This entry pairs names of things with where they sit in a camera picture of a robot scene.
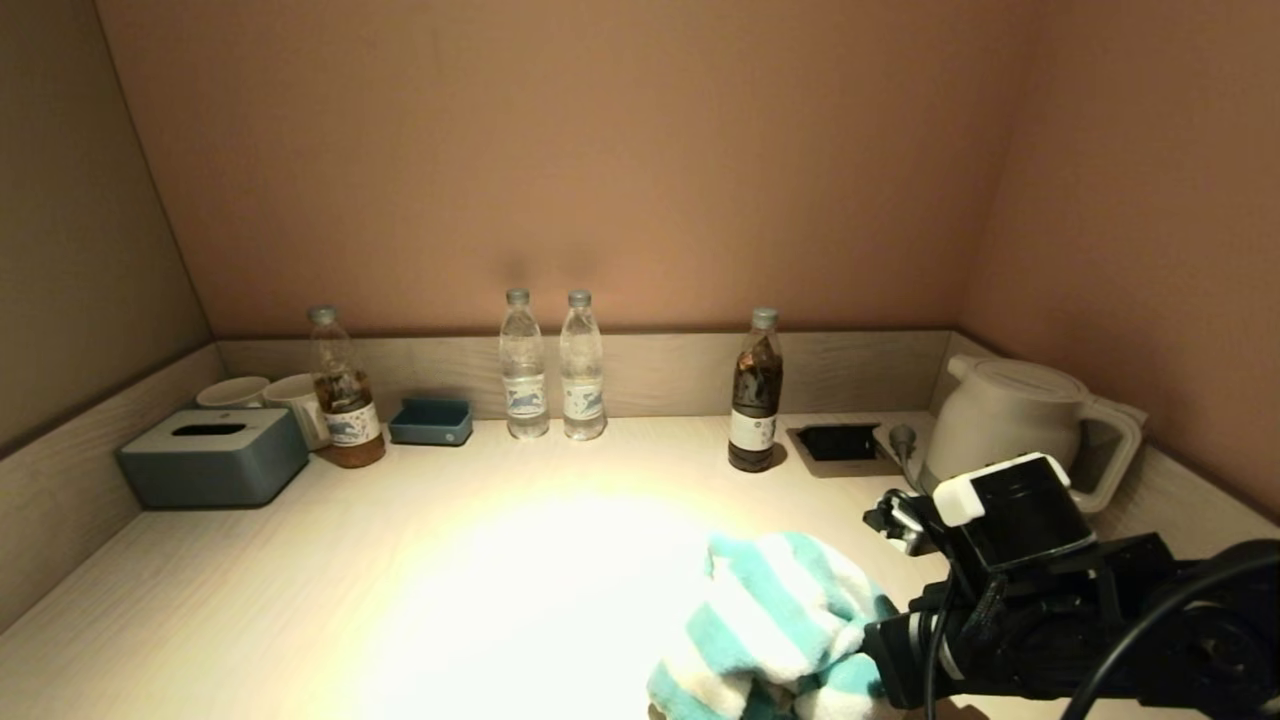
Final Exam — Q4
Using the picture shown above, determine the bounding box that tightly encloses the small blue plastic tray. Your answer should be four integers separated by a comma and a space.
387, 398, 474, 447

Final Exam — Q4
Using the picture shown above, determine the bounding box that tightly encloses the black cable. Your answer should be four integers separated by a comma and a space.
925, 540, 1280, 720

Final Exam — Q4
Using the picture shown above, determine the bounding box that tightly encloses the grey-blue tissue box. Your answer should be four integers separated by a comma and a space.
116, 408, 309, 510

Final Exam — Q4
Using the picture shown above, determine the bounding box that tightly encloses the recessed black socket panel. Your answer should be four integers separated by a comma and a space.
786, 423, 901, 478

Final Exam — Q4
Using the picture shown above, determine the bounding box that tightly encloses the white electric kettle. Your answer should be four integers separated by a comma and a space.
920, 354, 1147, 514

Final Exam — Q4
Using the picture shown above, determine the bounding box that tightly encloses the dark liquid plastic bottle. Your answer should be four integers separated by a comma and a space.
727, 307, 784, 473

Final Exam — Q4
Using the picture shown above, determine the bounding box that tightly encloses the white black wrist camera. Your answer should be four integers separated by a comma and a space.
865, 452, 1097, 576

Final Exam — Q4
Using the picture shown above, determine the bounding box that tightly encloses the white ceramic mug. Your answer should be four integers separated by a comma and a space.
262, 374, 331, 452
195, 376, 271, 410

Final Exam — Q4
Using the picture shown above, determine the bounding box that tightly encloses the teal white striped towel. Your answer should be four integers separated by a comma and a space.
645, 530, 901, 720

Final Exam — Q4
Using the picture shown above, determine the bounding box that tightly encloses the amber tea plastic bottle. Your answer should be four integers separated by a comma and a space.
306, 305, 386, 469

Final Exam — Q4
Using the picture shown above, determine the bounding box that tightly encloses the clear water bottle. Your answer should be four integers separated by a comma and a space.
498, 288, 549, 440
558, 289, 607, 442

